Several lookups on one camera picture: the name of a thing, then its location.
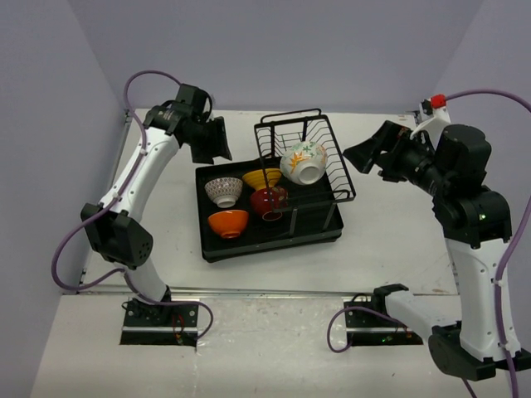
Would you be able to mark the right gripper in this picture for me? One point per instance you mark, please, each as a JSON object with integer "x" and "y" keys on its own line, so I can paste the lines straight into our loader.
{"x": 392, "y": 136}

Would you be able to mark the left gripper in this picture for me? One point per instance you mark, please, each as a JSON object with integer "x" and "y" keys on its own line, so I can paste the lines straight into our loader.
{"x": 218, "y": 146}

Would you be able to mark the brown patterned white bowl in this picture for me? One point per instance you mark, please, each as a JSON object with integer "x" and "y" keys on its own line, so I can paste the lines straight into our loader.
{"x": 224, "y": 191}

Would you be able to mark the orange bowl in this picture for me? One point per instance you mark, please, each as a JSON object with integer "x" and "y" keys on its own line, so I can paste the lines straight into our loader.
{"x": 228, "y": 224}

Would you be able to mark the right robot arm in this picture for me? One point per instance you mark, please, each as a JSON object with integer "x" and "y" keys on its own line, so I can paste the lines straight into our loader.
{"x": 477, "y": 229}

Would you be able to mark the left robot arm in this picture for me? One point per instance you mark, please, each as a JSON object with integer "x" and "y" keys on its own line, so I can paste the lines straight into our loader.
{"x": 113, "y": 226}

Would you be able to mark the yellow bowl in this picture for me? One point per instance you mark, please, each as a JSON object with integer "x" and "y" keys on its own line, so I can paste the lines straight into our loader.
{"x": 262, "y": 178}

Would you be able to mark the white floral bowl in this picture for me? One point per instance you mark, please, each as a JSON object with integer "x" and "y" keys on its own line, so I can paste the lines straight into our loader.
{"x": 304, "y": 163}

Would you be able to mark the black drip tray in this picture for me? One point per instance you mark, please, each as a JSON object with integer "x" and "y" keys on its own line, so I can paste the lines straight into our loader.
{"x": 309, "y": 216}

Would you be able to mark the red bowl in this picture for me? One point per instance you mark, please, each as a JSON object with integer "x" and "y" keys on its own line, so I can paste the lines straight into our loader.
{"x": 265, "y": 201}

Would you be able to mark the black wire dish rack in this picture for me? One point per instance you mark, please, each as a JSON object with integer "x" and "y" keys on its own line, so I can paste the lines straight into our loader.
{"x": 276, "y": 133}

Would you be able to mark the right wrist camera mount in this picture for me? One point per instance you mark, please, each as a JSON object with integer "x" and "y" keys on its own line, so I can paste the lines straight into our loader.
{"x": 436, "y": 118}

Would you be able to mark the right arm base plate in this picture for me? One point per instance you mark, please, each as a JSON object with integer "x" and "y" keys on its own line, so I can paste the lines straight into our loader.
{"x": 367, "y": 326}

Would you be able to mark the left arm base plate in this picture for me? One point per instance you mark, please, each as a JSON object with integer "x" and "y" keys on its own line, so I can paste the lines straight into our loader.
{"x": 159, "y": 325}

